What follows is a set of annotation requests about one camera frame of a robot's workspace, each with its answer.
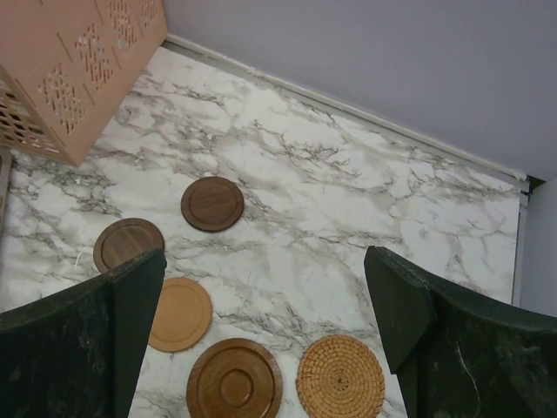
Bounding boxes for woven rattan coaster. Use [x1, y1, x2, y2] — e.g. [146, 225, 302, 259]
[296, 334, 386, 418]

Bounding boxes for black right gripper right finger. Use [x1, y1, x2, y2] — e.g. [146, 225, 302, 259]
[364, 246, 556, 417]

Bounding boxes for peach plastic file organizer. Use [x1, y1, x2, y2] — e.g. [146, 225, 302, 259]
[1, 0, 167, 166]

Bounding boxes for dark walnut coaster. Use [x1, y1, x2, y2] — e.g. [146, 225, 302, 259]
[180, 176, 245, 233]

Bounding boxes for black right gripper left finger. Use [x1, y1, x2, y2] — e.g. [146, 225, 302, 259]
[1, 248, 166, 417]

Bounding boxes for grey tray edge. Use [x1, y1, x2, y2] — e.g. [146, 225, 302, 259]
[0, 147, 12, 222]

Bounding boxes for brown ringed wooden saucer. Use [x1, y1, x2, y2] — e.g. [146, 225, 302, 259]
[186, 338, 283, 417]

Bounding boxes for light beech wooden coaster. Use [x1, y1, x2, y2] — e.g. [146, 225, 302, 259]
[149, 277, 212, 353]

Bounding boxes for dark brown wooden coaster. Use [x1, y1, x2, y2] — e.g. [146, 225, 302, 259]
[93, 218, 164, 273]

